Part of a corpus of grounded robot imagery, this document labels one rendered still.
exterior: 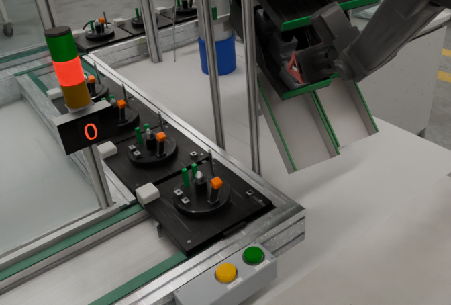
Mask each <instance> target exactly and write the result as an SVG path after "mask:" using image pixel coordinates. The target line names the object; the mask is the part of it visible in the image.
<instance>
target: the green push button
mask: <svg viewBox="0 0 451 305"><path fill-rule="evenodd" d="M262 258H263V252H262V249H261V248H259V247H255V246H252V247H248V248H247V249H245V251H244V259H245V261H246V262H248V263H251V264H255V263H259V262H260V261H262Z"/></svg>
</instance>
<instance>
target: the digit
mask: <svg viewBox="0 0 451 305"><path fill-rule="evenodd" d="M75 123H76V125H77V130H78V132H79V136H80V138H81V142H82V145H83V146H86V145H88V144H91V143H93V142H96V141H98V140H101V139H103V138H104V136H103V131H102V129H101V124H100V121H99V117H98V114H96V115H94V116H91V117H89V118H85V119H84V120H80V121H78V122H75Z"/></svg>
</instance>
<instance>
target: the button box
mask: <svg viewBox="0 0 451 305"><path fill-rule="evenodd" d="M252 246H255V247H259V248H261V249H262V252H263V258H262V261H260V262H259V263H255V264H251V263H248V262H246V261H245V259H244V251H245V249H247V248H248V247H252ZM223 263H230V264H232V265H233V266H234V267H235V268H236V276H235V278H233V280H231V281H220V280H219V279H218V278H217V276H216V269H217V267H218V266H219V265H221V264H223ZM276 278H277V259H276V258H275V257H274V256H273V255H272V254H271V253H270V252H268V251H267V250H266V249H265V248H264V247H263V246H262V245H261V244H260V243H259V242H258V241H254V242H252V243H250V244H249V245H247V246H246V247H244V248H243V249H241V250H239V251H238V252H236V253H234V254H233V255H231V256H229V257H228V258H227V259H224V260H223V261H222V262H220V263H218V264H217V265H215V266H213V267H212V268H210V269H208V270H207V271H205V272H204V273H202V274H201V275H199V276H197V277H196V278H194V279H192V280H191V281H189V282H187V283H186V284H185V285H183V286H181V287H180V288H178V289H176V290H175V291H174V292H173V294H174V298H175V302H176V305H238V304H239V303H241V302H242V301H244V300H245V299H246V298H248V297H250V296H251V295H252V294H254V293H255V292H257V291H258V290H260V289H261V288H263V287H264V286H265V285H267V284H269V283H270V282H271V281H273V280H274V279H276Z"/></svg>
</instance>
